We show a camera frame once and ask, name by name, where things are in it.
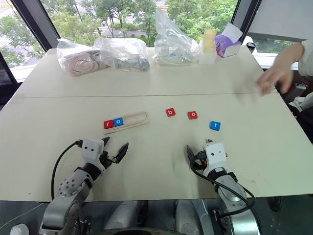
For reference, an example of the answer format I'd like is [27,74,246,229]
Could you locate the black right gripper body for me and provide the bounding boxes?
[191,149,209,172]

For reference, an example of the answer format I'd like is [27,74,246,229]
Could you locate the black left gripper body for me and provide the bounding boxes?
[99,146,120,170]

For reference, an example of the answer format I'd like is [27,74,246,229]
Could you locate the wooden letter tray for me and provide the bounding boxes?
[102,111,150,135]

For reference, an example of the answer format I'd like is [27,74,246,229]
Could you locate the person's bare hand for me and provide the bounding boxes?
[255,66,298,96]

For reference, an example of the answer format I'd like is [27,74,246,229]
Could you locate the grey rounded casing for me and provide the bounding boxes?
[175,200,208,232]
[104,200,147,231]

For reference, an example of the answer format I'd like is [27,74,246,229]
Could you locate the translucent white container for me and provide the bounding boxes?
[198,40,217,66]

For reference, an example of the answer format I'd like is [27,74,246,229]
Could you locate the plastic bag with grey contents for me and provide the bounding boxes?
[94,36,150,72]

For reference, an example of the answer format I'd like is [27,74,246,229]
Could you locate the plastic bag with pink contents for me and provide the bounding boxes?
[56,38,108,78]

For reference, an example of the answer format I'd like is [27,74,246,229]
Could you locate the purple and white box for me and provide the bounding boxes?
[214,23,243,59]

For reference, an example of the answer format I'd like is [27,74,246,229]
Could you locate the person's dark skirt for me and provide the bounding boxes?
[296,109,313,144]

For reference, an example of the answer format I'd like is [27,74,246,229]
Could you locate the tall clear plastic bag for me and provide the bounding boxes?
[153,9,200,67]

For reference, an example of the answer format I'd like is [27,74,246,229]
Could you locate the stack of yellow cups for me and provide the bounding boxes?
[203,29,218,54]

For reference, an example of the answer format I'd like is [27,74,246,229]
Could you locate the black mesh office chair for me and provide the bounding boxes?
[0,51,19,106]

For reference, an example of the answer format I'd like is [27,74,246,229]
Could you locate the person at table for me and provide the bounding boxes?
[288,39,313,115]

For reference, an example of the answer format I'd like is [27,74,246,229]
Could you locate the grey roller blind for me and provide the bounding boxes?
[246,0,313,43]

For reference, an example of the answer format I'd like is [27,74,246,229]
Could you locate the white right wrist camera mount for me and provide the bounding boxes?
[202,142,229,177]

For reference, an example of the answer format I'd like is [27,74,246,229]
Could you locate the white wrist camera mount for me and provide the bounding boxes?
[81,138,109,173]
[202,142,229,177]

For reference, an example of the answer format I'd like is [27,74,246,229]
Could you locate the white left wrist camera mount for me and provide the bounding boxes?
[81,138,109,173]

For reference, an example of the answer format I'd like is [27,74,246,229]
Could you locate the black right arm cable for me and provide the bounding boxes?
[190,156,256,218]

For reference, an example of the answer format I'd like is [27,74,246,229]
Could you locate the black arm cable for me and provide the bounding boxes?
[50,140,84,200]
[190,156,256,218]

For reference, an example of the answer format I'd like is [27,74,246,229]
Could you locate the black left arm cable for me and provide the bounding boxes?
[50,140,84,200]

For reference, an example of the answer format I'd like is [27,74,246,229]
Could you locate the black window frame post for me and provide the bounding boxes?
[231,0,262,33]
[11,0,61,53]

